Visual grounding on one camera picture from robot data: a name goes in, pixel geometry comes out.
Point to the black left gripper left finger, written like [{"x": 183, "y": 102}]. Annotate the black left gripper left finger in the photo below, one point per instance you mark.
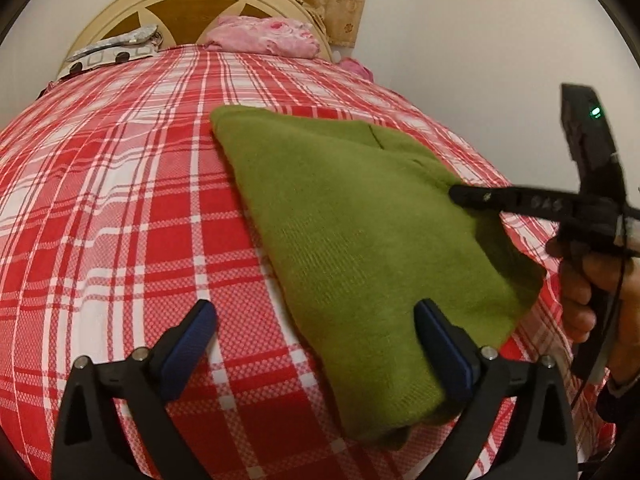
[{"x": 89, "y": 442}]

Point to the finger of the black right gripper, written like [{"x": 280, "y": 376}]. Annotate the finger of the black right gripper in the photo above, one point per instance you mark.
[{"x": 529, "y": 202}]

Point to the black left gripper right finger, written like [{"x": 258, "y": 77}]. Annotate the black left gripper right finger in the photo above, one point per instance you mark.
[{"x": 539, "y": 442}]

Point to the green striped knit sweater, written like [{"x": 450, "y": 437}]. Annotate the green striped knit sweater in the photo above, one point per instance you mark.
[{"x": 357, "y": 223}]

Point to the person's right hand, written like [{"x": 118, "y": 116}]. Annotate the person's right hand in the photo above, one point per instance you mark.
[{"x": 578, "y": 275}]

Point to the red white plaid bedsheet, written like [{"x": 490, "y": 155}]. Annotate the red white plaid bedsheet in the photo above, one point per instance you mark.
[{"x": 117, "y": 214}]

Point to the black item beside bed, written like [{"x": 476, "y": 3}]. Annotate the black item beside bed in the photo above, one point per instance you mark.
[{"x": 46, "y": 89}]

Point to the pink floral pillow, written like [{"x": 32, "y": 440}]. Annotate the pink floral pillow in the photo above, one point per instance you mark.
[{"x": 284, "y": 37}]

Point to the grey white patterned pillow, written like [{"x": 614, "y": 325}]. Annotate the grey white patterned pillow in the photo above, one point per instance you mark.
[{"x": 142, "y": 42}]

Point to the cream wooden headboard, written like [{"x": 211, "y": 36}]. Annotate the cream wooden headboard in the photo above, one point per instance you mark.
[{"x": 189, "y": 21}]

